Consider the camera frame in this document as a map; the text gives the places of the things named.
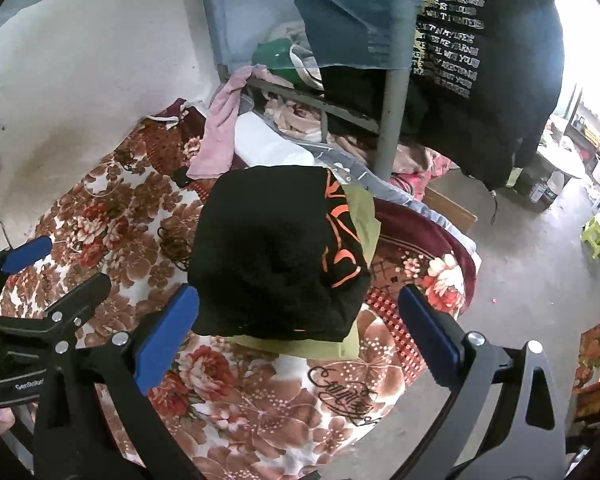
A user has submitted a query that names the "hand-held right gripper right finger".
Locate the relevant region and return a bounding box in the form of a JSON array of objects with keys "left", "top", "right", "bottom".
[{"left": 397, "top": 284, "right": 568, "bottom": 480}]

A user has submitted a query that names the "grey metal bed post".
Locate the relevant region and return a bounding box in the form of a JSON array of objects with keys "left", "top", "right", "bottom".
[{"left": 372, "top": 67, "right": 413, "bottom": 181}]

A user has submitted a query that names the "black cord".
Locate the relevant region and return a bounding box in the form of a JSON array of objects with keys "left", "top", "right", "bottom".
[{"left": 157, "top": 227, "right": 193, "bottom": 272}]

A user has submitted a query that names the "pink beige bedding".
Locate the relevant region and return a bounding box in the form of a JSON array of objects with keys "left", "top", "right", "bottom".
[{"left": 262, "top": 97, "right": 461, "bottom": 201}]

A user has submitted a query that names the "floral blanket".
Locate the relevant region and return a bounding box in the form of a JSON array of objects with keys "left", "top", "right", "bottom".
[{"left": 0, "top": 97, "right": 481, "bottom": 480}]

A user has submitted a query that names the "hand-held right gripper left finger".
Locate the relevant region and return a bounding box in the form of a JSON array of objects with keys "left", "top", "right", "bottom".
[{"left": 32, "top": 284, "right": 208, "bottom": 480}]

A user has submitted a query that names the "black shirt with white print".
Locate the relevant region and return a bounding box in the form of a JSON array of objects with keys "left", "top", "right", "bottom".
[{"left": 320, "top": 0, "right": 566, "bottom": 188}]

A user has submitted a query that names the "grey blue bed panel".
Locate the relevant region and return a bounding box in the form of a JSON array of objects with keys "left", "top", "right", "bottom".
[{"left": 197, "top": 0, "right": 306, "bottom": 68}]

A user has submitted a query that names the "pink cloth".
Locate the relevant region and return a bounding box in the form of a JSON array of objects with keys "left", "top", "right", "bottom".
[{"left": 186, "top": 62, "right": 256, "bottom": 181}]

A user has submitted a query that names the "green plastic stool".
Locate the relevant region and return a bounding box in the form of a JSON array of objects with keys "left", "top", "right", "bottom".
[{"left": 580, "top": 212, "right": 600, "bottom": 261}]

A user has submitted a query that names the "white round table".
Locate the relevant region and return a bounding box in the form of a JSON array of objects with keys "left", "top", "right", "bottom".
[{"left": 537, "top": 115, "right": 588, "bottom": 181}]

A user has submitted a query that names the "white pillow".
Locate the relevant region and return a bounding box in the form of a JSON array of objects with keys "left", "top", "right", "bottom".
[{"left": 234, "top": 110, "right": 316, "bottom": 167}]

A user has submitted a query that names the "cardboard box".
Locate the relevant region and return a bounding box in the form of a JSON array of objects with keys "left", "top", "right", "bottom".
[{"left": 422, "top": 185, "right": 479, "bottom": 235}]

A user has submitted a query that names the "shelf with goods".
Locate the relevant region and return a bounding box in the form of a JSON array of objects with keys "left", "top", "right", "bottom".
[{"left": 567, "top": 85, "right": 600, "bottom": 171}]

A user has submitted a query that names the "black hoodie with orange print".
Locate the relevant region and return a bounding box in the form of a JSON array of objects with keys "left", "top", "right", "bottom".
[{"left": 186, "top": 164, "right": 373, "bottom": 343}]

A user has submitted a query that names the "orange box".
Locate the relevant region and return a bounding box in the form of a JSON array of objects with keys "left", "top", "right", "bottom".
[{"left": 572, "top": 317, "right": 600, "bottom": 418}]

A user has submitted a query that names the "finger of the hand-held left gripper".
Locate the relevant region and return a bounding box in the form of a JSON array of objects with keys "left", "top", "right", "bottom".
[
  {"left": 0, "top": 272, "right": 113, "bottom": 356},
  {"left": 0, "top": 235, "right": 53, "bottom": 311}
]

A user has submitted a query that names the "olive green cloth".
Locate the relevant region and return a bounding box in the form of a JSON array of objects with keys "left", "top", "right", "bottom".
[{"left": 230, "top": 182, "right": 383, "bottom": 361}]

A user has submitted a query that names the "blue denim cloth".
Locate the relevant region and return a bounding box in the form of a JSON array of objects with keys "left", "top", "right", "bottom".
[{"left": 294, "top": 0, "right": 421, "bottom": 71}]

